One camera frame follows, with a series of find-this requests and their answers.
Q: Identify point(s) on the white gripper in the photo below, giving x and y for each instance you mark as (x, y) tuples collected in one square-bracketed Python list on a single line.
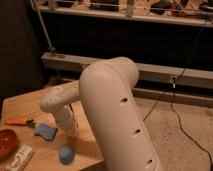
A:
[(65, 118)]

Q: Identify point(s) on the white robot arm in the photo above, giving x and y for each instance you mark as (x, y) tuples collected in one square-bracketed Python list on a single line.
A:
[(105, 92)]

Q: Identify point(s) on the blue cloth piece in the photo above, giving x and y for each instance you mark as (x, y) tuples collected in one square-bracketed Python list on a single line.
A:
[(45, 131)]

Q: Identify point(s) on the white wrapped packet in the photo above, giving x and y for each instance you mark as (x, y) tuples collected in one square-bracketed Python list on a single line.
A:
[(21, 159)]

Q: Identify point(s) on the red bowl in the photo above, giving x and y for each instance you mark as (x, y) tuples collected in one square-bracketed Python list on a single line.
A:
[(8, 143)]

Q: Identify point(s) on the metal stand pole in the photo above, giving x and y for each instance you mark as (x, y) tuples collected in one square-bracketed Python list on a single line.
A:
[(50, 46)]

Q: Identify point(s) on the cluttered shelf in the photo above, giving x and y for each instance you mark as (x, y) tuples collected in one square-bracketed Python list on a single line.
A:
[(175, 14)]

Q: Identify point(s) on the orange handled tool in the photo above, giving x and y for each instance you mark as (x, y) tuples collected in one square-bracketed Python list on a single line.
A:
[(21, 121)]

